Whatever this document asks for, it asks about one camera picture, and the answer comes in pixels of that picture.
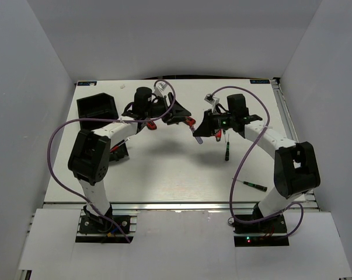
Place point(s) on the black compartment tool bin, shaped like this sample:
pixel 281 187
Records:
pixel 102 106

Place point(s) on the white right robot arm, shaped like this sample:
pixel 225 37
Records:
pixel 295 166

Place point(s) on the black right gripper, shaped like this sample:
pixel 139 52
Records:
pixel 207 128

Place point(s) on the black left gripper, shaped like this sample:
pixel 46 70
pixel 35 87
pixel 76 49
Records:
pixel 176 114

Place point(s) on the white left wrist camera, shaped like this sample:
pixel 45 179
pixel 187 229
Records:
pixel 161 87

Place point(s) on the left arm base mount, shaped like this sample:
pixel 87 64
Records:
pixel 90 231

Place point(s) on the red knife right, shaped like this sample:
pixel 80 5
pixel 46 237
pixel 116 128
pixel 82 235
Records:
pixel 218 135

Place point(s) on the blue label left corner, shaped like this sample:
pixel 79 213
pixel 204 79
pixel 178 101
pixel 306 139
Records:
pixel 86 83

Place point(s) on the red black utility knife left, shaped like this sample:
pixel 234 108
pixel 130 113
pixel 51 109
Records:
pixel 151 125

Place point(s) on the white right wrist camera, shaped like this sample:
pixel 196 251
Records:
pixel 213 101

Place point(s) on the green black screwdriver front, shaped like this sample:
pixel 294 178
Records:
pixel 252 185

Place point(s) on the blue label right corner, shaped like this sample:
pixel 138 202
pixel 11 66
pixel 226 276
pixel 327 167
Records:
pixel 260 81

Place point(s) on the green black screwdriver lower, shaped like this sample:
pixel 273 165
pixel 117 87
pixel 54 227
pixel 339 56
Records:
pixel 227 151

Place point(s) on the blue label corner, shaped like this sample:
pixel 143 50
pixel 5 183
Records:
pixel 260 81
pixel 86 83

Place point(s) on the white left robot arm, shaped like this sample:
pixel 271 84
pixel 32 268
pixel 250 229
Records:
pixel 102 138

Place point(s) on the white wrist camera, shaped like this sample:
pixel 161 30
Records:
pixel 161 87
pixel 213 101

